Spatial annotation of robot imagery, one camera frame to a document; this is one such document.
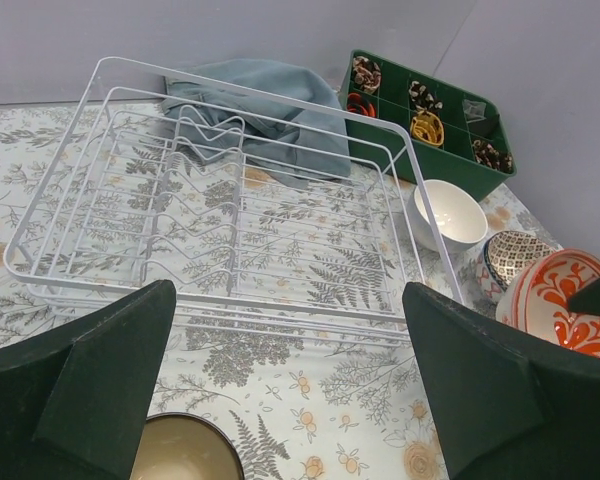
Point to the plain white ribbed bowl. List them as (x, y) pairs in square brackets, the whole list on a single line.
[(459, 218)]

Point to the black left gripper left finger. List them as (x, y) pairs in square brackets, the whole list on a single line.
[(74, 399)]

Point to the grey folded cloth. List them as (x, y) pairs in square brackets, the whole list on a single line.
[(479, 120)]

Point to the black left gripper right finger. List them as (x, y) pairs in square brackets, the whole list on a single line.
[(506, 404)]

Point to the floral patterned table mat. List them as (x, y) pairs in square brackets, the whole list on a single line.
[(294, 408)]

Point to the white wire dish rack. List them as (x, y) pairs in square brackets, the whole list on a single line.
[(132, 196)]

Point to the orange white floral bowl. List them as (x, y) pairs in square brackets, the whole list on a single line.
[(536, 302)]

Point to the red diamond pattern bowl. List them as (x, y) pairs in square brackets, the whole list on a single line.
[(489, 282)]

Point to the green compartment tray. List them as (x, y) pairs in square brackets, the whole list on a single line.
[(454, 160)]

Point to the brown patterned rolled tie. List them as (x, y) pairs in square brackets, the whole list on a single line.
[(365, 74)]

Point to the black glazed bowl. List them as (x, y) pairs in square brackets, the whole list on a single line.
[(185, 446)]

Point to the red black rolled tie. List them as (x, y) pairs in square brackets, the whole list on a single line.
[(360, 104)]

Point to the light blue cloth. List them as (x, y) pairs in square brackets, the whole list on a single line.
[(292, 144)]

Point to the brown floral pattern bowl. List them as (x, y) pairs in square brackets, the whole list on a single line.
[(511, 251)]

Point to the dark floral rolled tie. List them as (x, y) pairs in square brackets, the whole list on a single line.
[(487, 155)]

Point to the yellow rolled tie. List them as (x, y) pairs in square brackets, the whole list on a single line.
[(426, 127)]

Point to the black white rolled tie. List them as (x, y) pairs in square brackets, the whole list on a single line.
[(422, 99)]

